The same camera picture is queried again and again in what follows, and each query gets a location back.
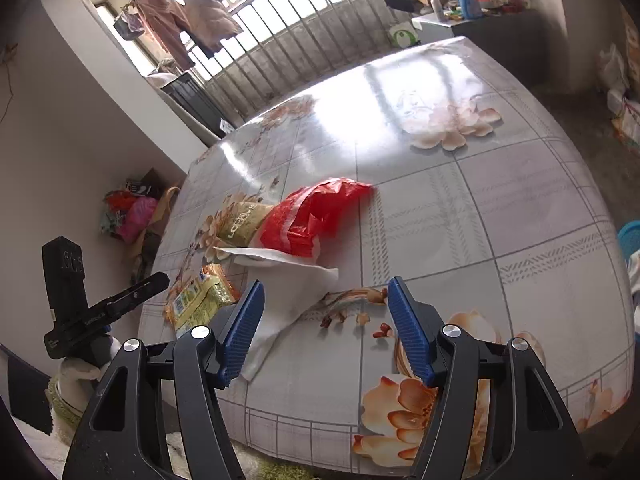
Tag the pink hanging jacket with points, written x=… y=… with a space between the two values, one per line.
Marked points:
x=205 y=5

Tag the grey cabinet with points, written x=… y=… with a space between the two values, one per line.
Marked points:
x=480 y=35

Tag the floral tablecloth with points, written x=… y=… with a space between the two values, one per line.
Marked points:
x=450 y=200

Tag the yellow snack packet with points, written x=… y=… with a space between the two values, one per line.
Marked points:
x=197 y=300

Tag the pink plastic bag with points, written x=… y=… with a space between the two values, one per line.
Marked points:
x=137 y=220

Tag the red plastic bag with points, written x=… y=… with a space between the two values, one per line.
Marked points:
x=310 y=215

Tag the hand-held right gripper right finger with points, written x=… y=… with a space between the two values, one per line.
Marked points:
x=407 y=330

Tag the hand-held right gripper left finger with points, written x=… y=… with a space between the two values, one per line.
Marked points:
x=245 y=330

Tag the white paper tissue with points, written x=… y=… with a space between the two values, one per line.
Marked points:
x=285 y=285

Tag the metal balcony railing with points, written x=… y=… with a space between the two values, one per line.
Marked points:
x=280 y=60

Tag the black cabinet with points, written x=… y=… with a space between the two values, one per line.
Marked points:
x=192 y=102

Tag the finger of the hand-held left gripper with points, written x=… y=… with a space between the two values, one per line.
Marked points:
x=135 y=292

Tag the brown hanging garment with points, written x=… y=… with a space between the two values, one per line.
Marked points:
x=162 y=30

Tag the white and green paper bag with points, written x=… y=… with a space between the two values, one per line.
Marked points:
x=402 y=36

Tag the white plastic bag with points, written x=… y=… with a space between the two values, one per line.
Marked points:
x=612 y=67

